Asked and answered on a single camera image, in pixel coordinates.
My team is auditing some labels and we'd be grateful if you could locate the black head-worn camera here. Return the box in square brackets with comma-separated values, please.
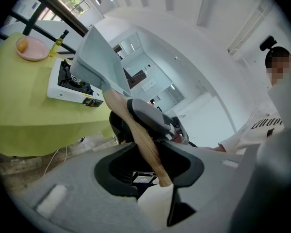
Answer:
[259, 35, 278, 52]

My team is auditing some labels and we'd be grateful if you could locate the white cable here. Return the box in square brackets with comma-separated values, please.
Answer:
[43, 146, 68, 177]

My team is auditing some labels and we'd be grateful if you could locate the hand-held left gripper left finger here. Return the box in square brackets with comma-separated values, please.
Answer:
[109, 110, 136, 146]

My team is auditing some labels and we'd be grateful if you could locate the yellow potato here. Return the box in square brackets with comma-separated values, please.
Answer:
[16, 37, 29, 53]

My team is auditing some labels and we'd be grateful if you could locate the person's white printed shirt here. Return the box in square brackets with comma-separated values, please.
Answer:
[217, 81, 291, 155]

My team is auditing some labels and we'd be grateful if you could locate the olive oil bottle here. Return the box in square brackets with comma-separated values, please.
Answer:
[48, 29, 70, 58]

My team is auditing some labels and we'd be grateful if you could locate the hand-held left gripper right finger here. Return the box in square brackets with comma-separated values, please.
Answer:
[127, 98, 175, 141]

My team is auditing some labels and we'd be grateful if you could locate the black metal railing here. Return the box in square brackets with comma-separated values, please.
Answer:
[0, 0, 91, 48]

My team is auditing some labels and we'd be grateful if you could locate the white portable gas stove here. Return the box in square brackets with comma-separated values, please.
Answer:
[47, 58, 104, 108]

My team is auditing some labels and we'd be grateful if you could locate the green tablecloth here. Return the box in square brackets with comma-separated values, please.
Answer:
[0, 32, 117, 158]

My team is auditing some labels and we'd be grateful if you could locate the pink plate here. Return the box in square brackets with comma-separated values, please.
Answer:
[15, 35, 50, 62]

